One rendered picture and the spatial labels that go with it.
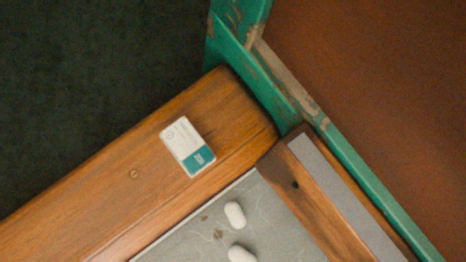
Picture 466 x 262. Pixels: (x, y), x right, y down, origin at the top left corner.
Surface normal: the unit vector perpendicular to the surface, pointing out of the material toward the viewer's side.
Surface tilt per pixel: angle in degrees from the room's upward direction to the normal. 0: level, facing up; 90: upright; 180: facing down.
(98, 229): 0
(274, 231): 0
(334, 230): 67
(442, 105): 90
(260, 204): 0
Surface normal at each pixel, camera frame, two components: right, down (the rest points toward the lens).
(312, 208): -0.74, 0.43
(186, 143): -0.01, -0.25
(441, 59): -0.80, 0.58
